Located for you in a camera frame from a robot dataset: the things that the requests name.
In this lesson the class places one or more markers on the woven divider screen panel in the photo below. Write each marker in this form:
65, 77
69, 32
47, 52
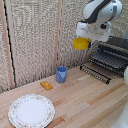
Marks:
71, 20
31, 40

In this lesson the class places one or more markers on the orange rectangular block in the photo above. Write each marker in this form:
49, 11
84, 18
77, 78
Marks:
46, 85

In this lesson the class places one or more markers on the white flat board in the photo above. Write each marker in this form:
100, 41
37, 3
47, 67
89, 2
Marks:
120, 118

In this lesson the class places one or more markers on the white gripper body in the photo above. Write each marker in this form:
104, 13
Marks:
93, 31

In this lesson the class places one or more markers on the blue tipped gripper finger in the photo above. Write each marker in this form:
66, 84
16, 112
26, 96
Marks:
89, 44

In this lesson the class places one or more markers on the black dish rack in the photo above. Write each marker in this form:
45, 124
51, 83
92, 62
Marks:
113, 55

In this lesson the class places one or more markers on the blue cup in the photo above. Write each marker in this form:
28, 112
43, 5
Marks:
61, 74

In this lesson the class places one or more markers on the yellow bowl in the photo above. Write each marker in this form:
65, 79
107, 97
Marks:
81, 43

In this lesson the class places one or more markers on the white floral rimmed plate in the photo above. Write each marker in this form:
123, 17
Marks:
31, 111

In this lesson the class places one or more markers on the wooden screen post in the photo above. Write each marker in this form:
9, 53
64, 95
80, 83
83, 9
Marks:
7, 46
58, 33

